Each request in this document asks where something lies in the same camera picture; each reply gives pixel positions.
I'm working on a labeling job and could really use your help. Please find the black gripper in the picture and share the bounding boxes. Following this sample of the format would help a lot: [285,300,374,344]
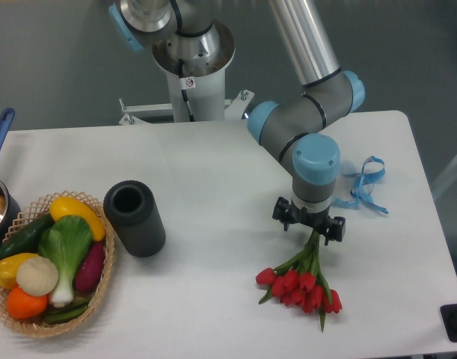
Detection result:
[272,197,346,246]

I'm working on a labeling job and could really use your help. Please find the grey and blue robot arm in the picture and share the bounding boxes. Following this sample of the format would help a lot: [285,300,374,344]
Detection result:
[108,1,365,242]

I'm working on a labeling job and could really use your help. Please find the light blue ribbon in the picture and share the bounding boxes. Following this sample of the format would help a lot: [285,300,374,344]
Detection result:
[331,156,389,215]

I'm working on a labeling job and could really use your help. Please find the red tulip bouquet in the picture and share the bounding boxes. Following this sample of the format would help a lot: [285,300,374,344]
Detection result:
[255,231,343,330]

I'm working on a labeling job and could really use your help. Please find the black device at table edge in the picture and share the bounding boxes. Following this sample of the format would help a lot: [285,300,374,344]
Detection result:
[440,304,457,343]

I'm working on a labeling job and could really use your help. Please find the dark grey ribbed vase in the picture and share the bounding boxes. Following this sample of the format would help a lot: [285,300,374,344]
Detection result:
[103,180,166,257]

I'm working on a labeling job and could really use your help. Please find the purple sweet potato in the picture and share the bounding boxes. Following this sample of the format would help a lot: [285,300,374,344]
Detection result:
[75,242,105,293]

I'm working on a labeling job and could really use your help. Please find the green bok choy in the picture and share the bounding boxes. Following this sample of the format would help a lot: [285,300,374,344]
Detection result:
[39,215,92,308]

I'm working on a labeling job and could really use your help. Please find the dark green bean pods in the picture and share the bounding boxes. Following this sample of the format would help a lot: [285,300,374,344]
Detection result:
[43,298,91,325]

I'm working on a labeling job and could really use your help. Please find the woven wicker basket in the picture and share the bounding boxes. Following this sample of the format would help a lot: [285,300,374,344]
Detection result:
[0,190,115,338]

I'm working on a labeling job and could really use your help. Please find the cream white garlic bulb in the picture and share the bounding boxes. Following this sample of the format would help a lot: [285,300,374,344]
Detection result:
[16,257,58,297]

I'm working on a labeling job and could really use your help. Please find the green cucumber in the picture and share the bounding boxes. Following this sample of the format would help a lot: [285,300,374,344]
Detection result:
[0,214,54,260]

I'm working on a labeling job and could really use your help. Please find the orange fruit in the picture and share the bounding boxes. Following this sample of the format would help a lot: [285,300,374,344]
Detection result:
[6,286,48,319]

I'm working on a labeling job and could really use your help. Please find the yellow bell pepper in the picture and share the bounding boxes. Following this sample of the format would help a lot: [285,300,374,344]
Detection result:
[0,253,37,290]

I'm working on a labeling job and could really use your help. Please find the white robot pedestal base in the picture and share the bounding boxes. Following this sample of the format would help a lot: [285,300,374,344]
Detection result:
[119,20,254,125]

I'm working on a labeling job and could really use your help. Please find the black cable on pedestal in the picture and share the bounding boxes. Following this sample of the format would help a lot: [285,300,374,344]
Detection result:
[177,59,196,123]

